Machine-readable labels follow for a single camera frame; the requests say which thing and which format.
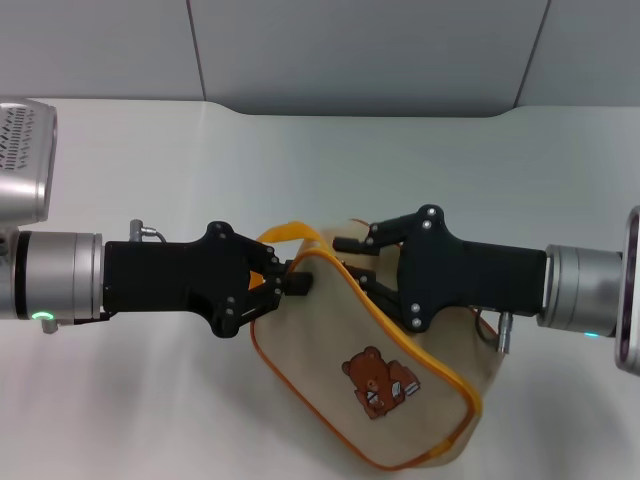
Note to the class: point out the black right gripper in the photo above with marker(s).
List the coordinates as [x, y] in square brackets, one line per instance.
[470, 277]

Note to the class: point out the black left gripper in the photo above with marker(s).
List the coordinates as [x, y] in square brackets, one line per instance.
[165, 277]

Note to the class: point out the beige bear food bag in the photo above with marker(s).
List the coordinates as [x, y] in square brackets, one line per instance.
[350, 340]

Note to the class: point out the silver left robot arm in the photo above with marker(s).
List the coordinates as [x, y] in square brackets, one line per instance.
[50, 275]

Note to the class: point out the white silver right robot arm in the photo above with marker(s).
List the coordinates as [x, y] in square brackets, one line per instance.
[580, 290]

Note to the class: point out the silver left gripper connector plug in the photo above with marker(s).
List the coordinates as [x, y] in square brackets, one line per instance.
[137, 231]

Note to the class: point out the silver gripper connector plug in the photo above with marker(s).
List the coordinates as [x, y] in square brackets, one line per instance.
[137, 231]
[505, 332]

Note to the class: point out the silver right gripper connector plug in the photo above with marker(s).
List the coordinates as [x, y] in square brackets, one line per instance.
[505, 332]

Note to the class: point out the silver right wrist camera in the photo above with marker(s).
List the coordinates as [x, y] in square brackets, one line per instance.
[631, 290]

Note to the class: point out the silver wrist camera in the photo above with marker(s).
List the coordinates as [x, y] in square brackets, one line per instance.
[631, 290]
[22, 160]

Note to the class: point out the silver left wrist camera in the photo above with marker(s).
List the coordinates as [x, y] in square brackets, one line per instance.
[22, 160]

